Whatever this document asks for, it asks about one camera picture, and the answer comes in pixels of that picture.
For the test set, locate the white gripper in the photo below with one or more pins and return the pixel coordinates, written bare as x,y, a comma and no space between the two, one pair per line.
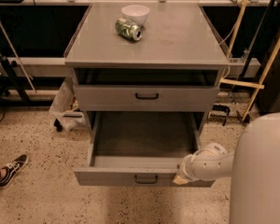
185,168

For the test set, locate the grey drawer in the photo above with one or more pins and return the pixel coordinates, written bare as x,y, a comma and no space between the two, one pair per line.
145,98
138,149

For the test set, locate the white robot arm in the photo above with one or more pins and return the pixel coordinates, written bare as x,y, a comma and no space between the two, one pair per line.
254,169

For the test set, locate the grey top drawer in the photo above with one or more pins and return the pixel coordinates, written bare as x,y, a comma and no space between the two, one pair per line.
145,98

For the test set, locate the grey drawer cabinet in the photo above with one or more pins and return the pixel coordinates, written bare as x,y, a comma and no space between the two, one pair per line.
177,48

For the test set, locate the clear plastic bag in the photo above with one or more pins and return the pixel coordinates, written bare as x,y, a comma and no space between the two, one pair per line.
65,109

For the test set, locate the crushed green soda can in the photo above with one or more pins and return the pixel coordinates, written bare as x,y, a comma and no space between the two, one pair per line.
128,29

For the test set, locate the black and white sneaker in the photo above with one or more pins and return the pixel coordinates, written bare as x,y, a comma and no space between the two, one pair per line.
11,169

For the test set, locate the white bowl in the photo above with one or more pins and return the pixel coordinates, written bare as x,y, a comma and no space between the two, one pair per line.
136,13

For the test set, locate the black tripod stand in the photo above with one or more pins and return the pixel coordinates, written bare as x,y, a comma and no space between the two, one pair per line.
14,79

